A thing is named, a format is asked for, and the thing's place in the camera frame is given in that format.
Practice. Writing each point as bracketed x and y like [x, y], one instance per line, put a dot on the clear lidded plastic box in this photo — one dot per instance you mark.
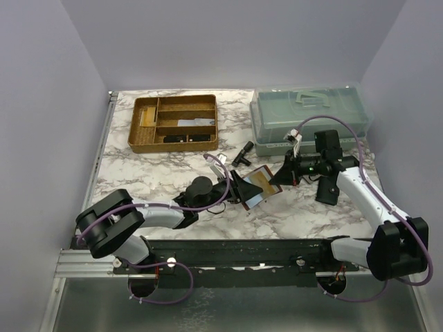
[277, 110]

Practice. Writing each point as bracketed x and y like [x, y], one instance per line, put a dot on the black T-shaped pipe fitting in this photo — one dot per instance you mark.
[240, 158]

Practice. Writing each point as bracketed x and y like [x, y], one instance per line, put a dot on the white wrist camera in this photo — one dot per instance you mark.
[217, 166]
[295, 138]

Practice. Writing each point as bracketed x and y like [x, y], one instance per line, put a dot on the gold card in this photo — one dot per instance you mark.
[148, 117]

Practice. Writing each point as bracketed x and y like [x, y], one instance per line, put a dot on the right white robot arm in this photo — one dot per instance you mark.
[400, 242]

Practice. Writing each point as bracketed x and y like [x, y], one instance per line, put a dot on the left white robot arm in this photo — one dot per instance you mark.
[108, 227]

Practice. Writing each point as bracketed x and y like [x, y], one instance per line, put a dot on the black item in tray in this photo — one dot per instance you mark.
[187, 138]

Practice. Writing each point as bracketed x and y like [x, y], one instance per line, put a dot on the white card in tray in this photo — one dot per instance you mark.
[197, 122]

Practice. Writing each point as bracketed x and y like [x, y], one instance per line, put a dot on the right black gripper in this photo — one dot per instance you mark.
[289, 173]

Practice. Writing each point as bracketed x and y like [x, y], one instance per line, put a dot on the black snap wallet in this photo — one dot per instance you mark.
[328, 191]

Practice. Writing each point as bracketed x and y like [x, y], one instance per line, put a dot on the brown leather card holder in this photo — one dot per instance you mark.
[260, 177]

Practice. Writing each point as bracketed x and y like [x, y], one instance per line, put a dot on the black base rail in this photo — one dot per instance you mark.
[181, 264]

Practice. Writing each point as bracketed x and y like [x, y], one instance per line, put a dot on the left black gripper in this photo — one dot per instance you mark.
[239, 190]

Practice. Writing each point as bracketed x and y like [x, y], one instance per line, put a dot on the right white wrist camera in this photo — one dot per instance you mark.
[295, 138]

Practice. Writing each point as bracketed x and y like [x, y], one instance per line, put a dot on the blue credit card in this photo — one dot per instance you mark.
[251, 203]

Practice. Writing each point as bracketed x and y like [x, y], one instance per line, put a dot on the tan credit card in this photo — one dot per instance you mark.
[260, 177]

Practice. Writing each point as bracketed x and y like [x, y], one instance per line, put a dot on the brown cork organizer tray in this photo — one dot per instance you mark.
[169, 110]

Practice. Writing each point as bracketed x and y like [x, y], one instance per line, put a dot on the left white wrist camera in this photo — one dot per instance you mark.
[217, 166]

